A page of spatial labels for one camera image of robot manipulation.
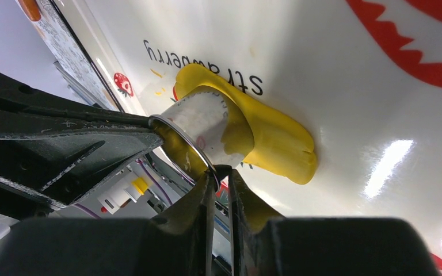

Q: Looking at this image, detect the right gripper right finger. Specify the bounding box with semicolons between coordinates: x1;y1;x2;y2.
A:
226;168;439;275

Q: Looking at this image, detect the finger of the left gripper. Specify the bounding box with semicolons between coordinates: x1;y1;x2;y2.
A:
0;73;148;128
0;129;163;209

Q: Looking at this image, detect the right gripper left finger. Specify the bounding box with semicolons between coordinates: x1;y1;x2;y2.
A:
0;171;218;275

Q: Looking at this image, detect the yellow dough lump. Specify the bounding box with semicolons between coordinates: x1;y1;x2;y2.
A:
174;63;317;185

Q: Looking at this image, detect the metal ring cutter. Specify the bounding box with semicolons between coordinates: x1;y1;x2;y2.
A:
148;86;229;183

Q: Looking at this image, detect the strawberry print tray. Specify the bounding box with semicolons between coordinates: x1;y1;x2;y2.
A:
56;1;442;273

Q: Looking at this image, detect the white emergency stop button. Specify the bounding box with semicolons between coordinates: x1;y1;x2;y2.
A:
98;178;148;214

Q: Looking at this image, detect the floral table mat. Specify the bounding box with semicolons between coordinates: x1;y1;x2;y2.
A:
33;1;124;112

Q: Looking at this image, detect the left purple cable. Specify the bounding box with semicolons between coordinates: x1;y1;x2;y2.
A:
72;158;174;220

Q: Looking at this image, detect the orange handle metal scraper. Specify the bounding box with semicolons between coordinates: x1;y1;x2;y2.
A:
17;0;41;22

